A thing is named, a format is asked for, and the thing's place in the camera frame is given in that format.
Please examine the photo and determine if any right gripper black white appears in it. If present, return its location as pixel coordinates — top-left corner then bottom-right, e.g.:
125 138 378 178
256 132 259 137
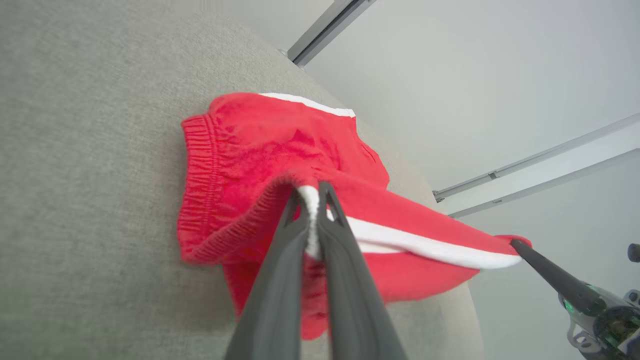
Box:
511 239 640 360

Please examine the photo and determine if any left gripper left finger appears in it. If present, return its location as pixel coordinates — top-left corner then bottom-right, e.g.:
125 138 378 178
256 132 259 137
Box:
225 189 311 360

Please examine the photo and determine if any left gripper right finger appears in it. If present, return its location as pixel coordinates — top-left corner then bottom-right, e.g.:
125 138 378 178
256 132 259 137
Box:
317 181 408 360

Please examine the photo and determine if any red shorts white stripe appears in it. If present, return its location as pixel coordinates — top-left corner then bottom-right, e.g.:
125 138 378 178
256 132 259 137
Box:
176 91 534 342

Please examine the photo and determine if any grey fabric sofa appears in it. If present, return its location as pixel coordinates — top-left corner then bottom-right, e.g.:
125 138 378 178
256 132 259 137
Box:
0 0 486 360

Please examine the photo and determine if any grey metal wall rail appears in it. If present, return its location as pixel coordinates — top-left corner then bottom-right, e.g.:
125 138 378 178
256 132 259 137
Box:
432 113 640 203
447 148 640 219

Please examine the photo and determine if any grey partition post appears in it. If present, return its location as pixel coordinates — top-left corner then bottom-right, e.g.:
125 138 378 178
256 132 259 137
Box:
286 0 377 69

